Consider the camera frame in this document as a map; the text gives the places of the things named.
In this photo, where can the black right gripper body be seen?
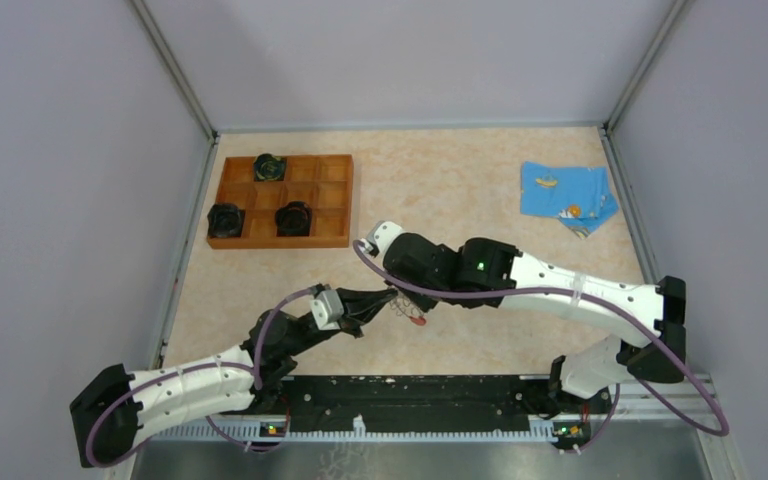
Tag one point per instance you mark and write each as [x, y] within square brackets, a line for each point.
[422, 301]

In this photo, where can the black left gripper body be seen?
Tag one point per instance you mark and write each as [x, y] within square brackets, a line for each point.
[350, 326]

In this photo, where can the large metal keyring red grip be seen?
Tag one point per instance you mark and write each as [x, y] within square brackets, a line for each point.
[402, 306]

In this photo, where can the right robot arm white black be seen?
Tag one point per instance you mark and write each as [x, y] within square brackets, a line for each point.
[645, 322]

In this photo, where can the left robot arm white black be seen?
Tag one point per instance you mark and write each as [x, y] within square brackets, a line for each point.
[120, 409]

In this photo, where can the dark rolled item front middle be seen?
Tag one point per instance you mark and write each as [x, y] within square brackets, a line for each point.
[294, 220]

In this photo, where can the wooden compartment tray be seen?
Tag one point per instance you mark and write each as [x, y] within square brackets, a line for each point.
[324, 182]

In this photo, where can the dark rolled item front left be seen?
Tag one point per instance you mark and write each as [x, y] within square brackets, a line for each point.
[225, 220]

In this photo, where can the dark green rolled item back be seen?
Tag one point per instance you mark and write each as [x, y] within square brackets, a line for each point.
[269, 168]

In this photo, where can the blue cartoon print cloth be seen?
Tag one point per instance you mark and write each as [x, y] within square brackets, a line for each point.
[581, 198]

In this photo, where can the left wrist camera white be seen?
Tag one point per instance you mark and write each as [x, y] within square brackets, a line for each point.
[326, 308]

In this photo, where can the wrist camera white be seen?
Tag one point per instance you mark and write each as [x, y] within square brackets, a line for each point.
[381, 237]
[326, 308]

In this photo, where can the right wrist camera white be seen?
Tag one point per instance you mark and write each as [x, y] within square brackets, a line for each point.
[381, 237]

